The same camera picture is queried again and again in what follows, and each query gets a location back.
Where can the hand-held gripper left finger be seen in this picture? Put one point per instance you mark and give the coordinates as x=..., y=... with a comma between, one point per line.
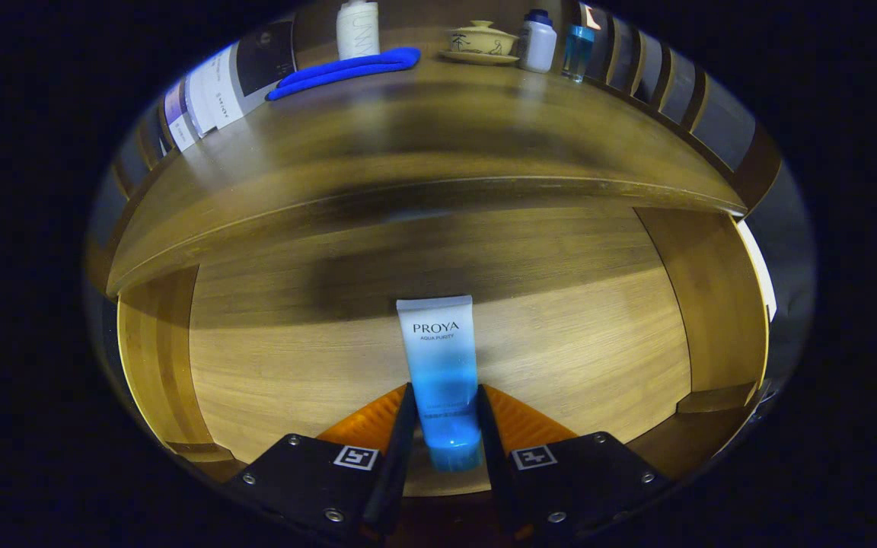
x=400, y=457

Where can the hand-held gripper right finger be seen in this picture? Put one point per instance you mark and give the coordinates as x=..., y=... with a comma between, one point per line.
x=493, y=464

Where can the blue and white tube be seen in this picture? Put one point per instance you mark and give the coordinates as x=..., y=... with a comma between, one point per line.
x=438, y=358

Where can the wooden drawer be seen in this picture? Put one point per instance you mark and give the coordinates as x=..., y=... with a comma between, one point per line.
x=294, y=365

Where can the wooden countertop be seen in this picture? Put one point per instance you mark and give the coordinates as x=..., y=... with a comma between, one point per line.
x=408, y=129

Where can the blue folded cloth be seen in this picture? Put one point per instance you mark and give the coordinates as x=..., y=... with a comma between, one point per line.
x=347, y=68

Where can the purple book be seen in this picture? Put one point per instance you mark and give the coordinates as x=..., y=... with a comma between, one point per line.
x=178, y=118

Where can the beige saucer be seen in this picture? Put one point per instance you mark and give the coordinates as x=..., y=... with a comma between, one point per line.
x=476, y=58

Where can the thick white book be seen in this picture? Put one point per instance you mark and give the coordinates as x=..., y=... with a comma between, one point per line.
x=229, y=87

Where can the thin white book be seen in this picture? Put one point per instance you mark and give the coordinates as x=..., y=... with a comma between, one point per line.
x=199, y=103

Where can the clear blue bottle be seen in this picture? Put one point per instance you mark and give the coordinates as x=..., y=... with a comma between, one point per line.
x=577, y=53

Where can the white bottle with dark cap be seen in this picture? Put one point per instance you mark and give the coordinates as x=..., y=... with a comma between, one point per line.
x=537, y=46

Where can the beige lidded tea cup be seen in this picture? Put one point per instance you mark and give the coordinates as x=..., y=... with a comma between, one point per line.
x=484, y=39

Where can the white pump bottle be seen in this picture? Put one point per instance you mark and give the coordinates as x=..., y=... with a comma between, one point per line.
x=357, y=30

